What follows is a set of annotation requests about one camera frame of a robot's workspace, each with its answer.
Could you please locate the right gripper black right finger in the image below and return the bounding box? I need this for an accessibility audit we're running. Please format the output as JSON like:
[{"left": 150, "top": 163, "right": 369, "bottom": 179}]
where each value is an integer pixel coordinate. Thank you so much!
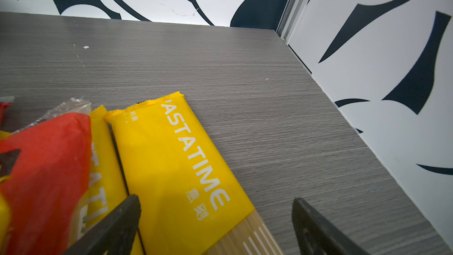
[{"left": 291, "top": 198, "right": 367, "bottom": 255}]

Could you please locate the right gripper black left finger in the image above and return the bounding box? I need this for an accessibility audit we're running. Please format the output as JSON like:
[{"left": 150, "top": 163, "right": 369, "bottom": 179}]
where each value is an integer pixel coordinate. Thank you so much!
[{"left": 64, "top": 195, "right": 142, "bottom": 255}]

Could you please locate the red spaghetti pack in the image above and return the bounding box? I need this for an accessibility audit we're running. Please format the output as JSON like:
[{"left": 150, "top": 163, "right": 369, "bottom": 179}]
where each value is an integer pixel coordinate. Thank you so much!
[{"left": 1, "top": 98, "right": 92, "bottom": 255}]

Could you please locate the yellow Pastatime spaghetti pack middle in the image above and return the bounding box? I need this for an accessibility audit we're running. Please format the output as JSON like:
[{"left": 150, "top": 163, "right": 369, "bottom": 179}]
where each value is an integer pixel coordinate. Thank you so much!
[{"left": 86, "top": 106, "right": 128, "bottom": 230}]

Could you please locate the yellow pastatime spaghetti pack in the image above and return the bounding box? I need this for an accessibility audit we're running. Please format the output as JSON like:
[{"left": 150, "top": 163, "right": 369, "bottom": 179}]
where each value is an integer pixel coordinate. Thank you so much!
[
  {"left": 105, "top": 92, "right": 283, "bottom": 255},
  {"left": 86, "top": 106, "right": 128, "bottom": 230}
]

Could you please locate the yellow Pastatime spaghetti pack right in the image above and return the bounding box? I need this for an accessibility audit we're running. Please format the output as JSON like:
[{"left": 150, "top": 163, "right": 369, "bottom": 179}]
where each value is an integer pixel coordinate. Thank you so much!
[{"left": 105, "top": 92, "right": 283, "bottom": 255}]

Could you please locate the aluminium frame post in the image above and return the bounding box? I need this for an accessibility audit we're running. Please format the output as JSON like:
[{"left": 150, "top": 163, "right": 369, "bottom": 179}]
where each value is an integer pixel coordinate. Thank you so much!
[{"left": 276, "top": 0, "right": 309, "bottom": 46}]

